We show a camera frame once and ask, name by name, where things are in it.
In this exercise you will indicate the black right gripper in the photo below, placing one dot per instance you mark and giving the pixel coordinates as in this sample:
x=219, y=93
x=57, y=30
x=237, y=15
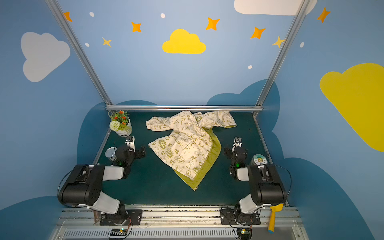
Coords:
x=233, y=151

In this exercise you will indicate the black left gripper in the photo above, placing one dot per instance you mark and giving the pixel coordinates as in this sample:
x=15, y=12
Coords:
x=136, y=153

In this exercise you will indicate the cream green printed jacket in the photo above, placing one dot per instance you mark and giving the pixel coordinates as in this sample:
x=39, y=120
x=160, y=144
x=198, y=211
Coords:
x=192, y=148

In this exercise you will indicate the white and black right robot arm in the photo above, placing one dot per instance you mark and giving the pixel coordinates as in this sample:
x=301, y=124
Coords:
x=266, y=186

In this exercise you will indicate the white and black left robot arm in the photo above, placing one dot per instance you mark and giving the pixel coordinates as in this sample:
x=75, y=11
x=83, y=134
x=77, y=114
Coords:
x=83, y=187

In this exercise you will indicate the silver tin can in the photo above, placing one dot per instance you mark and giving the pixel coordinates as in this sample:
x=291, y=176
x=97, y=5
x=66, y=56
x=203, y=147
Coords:
x=110, y=153

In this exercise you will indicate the green labelled pineapple can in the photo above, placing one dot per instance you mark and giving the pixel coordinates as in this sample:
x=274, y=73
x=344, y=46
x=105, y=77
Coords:
x=259, y=160

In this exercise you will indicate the potted flowers in white pot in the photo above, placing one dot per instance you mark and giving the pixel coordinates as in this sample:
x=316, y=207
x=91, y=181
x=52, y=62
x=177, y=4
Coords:
x=120, y=123

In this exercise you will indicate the yellow spatula with blue tip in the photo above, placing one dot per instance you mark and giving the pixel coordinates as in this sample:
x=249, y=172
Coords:
x=274, y=209

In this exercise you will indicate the left small circuit board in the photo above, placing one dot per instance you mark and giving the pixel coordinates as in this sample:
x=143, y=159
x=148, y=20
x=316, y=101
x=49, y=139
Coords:
x=118, y=234

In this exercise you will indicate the small circuit board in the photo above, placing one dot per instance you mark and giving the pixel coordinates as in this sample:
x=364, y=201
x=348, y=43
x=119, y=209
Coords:
x=244, y=234
x=118, y=234

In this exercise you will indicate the right small circuit board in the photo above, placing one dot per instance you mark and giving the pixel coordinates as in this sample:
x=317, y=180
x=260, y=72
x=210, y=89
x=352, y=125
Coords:
x=244, y=234

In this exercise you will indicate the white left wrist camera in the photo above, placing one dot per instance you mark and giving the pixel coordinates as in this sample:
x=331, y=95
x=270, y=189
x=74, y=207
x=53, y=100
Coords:
x=130, y=142

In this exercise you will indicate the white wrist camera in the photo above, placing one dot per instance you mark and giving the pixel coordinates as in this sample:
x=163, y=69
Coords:
x=130, y=142
x=237, y=142

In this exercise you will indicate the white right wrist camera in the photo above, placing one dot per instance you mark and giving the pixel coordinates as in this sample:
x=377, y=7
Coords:
x=237, y=142

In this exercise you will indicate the aluminium back frame rail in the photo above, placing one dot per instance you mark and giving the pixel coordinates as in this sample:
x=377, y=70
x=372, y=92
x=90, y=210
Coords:
x=183, y=108

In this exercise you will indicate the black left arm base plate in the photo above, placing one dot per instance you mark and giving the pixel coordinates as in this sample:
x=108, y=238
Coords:
x=131, y=217

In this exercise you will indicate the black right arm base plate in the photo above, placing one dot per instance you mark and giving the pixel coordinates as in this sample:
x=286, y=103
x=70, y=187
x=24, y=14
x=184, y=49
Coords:
x=234, y=216

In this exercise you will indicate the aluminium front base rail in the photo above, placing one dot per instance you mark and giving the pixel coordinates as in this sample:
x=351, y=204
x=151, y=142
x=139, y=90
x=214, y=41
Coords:
x=178, y=222

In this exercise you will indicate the aluminium left frame post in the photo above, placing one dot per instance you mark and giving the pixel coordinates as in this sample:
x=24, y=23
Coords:
x=59, y=15

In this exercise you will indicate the aluminium frame post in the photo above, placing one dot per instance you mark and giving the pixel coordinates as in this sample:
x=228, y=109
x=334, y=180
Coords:
x=292, y=32
x=59, y=15

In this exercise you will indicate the aluminium right frame post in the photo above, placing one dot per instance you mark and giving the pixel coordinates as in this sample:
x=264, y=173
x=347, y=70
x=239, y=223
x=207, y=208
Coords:
x=292, y=32

